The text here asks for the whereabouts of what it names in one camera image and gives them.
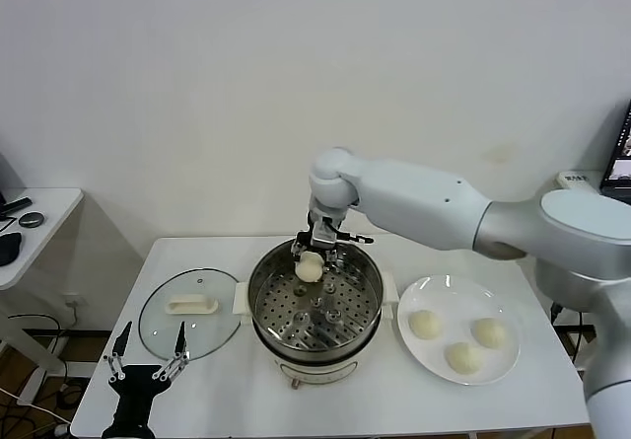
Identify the white side table with disc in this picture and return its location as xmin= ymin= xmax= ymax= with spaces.
xmin=0 ymin=187 xmax=84 ymax=403

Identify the black floor cable bundle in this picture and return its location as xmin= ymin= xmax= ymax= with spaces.
xmin=0 ymin=313 xmax=100 ymax=410

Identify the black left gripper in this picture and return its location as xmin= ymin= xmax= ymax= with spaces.
xmin=101 ymin=320 xmax=191 ymax=439

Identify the cream electric cooker base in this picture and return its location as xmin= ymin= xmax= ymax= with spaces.
xmin=253 ymin=310 xmax=384 ymax=391

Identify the white round plate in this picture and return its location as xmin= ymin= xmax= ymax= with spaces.
xmin=396 ymin=274 xmax=522 ymax=387

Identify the white side table with laptop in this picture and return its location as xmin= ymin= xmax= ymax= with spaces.
xmin=555 ymin=168 xmax=631 ymax=198

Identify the white steamed baozi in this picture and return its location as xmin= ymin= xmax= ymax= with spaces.
xmin=294 ymin=251 xmax=325 ymax=283
xmin=471 ymin=317 xmax=508 ymax=350
xmin=445 ymin=341 xmax=487 ymax=376
xmin=409 ymin=309 xmax=442 ymax=341

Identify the dark monitor screen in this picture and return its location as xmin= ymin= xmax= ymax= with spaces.
xmin=0 ymin=152 xmax=26 ymax=203

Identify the stainless steel steamer pot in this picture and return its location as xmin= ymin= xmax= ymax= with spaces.
xmin=231 ymin=235 xmax=399 ymax=356

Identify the glass lid with white handle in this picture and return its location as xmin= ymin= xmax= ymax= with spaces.
xmin=137 ymin=267 xmax=243 ymax=363

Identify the open dark laptop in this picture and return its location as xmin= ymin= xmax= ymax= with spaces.
xmin=599 ymin=98 xmax=631 ymax=196

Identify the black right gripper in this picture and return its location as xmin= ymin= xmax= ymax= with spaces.
xmin=290 ymin=209 xmax=375 ymax=275

